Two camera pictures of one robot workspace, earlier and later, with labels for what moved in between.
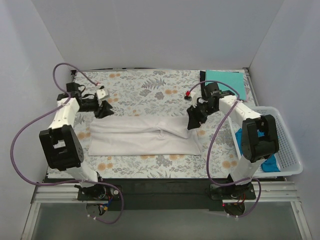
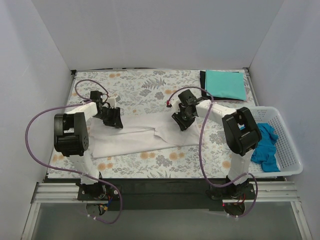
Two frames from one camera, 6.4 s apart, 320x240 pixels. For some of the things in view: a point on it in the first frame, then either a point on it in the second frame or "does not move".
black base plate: (146, 194) does not move
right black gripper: (198, 113) -> (181, 120)
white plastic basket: (286, 158) does not move
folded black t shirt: (202, 78) does not move
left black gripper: (100, 107) -> (114, 116)
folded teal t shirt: (237, 79) does not move
